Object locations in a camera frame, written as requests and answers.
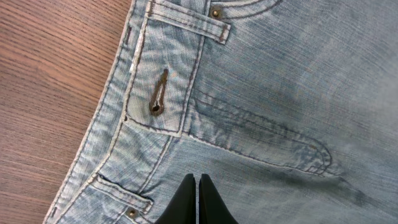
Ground light blue denim shorts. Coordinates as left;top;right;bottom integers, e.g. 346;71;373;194
44;0;397;223

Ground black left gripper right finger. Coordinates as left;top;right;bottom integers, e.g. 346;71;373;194
199;174;238;224

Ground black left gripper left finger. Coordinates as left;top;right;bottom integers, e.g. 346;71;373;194
155;174;196;224

